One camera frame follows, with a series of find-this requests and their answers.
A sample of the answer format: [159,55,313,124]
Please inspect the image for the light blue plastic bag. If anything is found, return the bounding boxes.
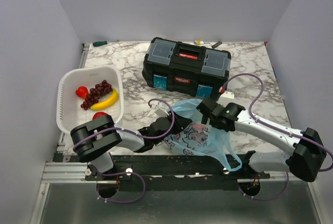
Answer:
[164,99,242,172]

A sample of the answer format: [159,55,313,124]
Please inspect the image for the yellow fake banana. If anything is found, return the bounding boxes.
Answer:
[90,89,119,111]

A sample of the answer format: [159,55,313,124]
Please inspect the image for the dark red fake grapes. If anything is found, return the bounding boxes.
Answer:
[80,80,113,110]

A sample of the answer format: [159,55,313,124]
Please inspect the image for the red fake fruit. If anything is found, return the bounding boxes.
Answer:
[92,112,108,120]

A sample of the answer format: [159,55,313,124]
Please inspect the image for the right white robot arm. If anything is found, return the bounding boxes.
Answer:
[197,98,327,182]

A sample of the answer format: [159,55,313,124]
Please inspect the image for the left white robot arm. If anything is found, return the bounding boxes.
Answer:
[70,113,193,174]

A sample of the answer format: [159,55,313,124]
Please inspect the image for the red fake pear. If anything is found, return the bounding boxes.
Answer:
[75,86,89,99]

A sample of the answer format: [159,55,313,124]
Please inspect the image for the black plastic toolbox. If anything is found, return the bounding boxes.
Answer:
[142,37,231,100]

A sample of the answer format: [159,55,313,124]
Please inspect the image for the yellow white small connector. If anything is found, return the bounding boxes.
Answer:
[194,40,204,45]

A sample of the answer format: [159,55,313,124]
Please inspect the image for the small black clip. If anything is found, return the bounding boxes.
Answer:
[212,41,222,49]

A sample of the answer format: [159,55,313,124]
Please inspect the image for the white plastic basket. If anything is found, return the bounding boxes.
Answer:
[56,65,124,134]

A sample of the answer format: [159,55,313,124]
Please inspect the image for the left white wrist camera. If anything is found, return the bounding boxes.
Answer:
[148,104,169,117]

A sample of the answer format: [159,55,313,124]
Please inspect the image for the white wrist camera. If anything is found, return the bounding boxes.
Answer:
[217,86,235,105]
[148,104,169,117]

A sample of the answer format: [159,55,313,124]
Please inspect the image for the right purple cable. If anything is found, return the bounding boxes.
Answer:
[220,73,333,201]

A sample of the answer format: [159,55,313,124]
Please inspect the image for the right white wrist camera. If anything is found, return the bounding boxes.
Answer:
[217,86,235,105]

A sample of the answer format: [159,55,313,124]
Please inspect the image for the green handled screwdriver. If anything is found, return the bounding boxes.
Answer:
[92,40,119,47]

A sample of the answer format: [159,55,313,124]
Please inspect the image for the aluminium frame profile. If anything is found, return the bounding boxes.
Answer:
[41,162,87,183]

